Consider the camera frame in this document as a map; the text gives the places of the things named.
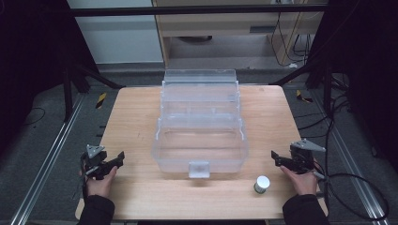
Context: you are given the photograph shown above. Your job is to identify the white cabinet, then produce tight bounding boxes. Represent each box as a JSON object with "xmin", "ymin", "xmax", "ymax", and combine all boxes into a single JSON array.
[{"xmin": 66, "ymin": 0, "xmax": 164, "ymax": 66}]

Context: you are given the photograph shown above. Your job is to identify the yellow black floor tape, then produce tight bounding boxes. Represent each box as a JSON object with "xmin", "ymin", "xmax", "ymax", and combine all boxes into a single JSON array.
[
  {"xmin": 95, "ymin": 92, "xmax": 108, "ymax": 110},
  {"xmin": 296, "ymin": 89, "xmax": 314, "ymax": 104}
]

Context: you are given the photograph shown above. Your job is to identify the black horizontal bar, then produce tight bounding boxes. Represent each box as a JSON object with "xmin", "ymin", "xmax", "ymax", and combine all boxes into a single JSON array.
[{"xmin": 69, "ymin": 3, "xmax": 329, "ymax": 18}]

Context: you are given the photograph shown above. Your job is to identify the hanging black cables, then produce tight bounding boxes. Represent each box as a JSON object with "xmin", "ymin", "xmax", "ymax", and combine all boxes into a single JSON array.
[{"xmin": 269, "ymin": 11, "xmax": 315, "ymax": 68}]

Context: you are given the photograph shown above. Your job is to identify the light wooden desk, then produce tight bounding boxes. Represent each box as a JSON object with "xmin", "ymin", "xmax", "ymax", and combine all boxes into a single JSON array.
[{"xmin": 151, "ymin": 0, "xmax": 325, "ymax": 68}]

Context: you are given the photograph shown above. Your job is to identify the small jar with white lid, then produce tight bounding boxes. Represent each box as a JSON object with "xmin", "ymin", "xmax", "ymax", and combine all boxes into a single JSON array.
[{"xmin": 253, "ymin": 174, "xmax": 271, "ymax": 195}]

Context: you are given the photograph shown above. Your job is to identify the black metal stand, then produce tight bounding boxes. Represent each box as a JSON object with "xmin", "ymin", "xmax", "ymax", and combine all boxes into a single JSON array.
[
  {"xmin": 60, "ymin": 60, "xmax": 127, "ymax": 124},
  {"xmin": 268, "ymin": 59, "xmax": 335, "ymax": 117}
]

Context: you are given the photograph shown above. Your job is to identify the person's left hand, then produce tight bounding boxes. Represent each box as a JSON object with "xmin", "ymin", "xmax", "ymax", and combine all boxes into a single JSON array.
[{"xmin": 79, "ymin": 165, "xmax": 119, "ymax": 200}]

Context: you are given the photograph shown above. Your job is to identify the person's right hand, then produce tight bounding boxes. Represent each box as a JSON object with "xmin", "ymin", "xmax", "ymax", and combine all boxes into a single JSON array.
[{"xmin": 279, "ymin": 160, "xmax": 321, "ymax": 197}]

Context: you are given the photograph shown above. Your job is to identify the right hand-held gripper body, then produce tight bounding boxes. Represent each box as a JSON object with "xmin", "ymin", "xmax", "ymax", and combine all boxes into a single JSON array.
[{"xmin": 288, "ymin": 138, "xmax": 327, "ymax": 175}]

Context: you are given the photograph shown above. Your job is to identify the black floor cables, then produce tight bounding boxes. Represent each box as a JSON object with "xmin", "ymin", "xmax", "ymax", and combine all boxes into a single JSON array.
[{"xmin": 293, "ymin": 92, "xmax": 353, "ymax": 140}]

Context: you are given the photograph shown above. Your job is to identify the aluminium floor rail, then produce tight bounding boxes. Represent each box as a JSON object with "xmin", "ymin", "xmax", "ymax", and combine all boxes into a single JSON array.
[
  {"xmin": 8, "ymin": 93, "xmax": 86, "ymax": 225},
  {"xmin": 309, "ymin": 90, "xmax": 391, "ymax": 225}
]

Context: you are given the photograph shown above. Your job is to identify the black curtain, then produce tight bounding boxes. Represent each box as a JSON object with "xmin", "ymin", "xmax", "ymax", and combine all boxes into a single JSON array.
[
  {"xmin": 308, "ymin": 0, "xmax": 398, "ymax": 176},
  {"xmin": 0, "ymin": 0, "xmax": 99, "ymax": 158}
]

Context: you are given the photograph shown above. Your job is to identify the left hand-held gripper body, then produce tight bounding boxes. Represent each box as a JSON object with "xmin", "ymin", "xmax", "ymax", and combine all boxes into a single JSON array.
[{"xmin": 80, "ymin": 143, "xmax": 109, "ymax": 181}]

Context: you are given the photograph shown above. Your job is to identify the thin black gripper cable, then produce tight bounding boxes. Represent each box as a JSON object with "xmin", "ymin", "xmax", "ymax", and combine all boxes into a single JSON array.
[{"xmin": 72, "ymin": 153, "xmax": 89, "ymax": 202}]

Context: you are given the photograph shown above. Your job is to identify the clear plastic tiered storage box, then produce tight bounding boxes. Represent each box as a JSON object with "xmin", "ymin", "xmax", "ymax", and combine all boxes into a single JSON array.
[{"xmin": 150, "ymin": 68, "xmax": 250, "ymax": 180}]

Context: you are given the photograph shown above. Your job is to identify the black floor cable loop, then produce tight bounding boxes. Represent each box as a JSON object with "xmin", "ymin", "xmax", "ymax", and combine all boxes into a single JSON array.
[{"xmin": 22, "ymin": 106, "xmax": 47, "ymax": 127}]

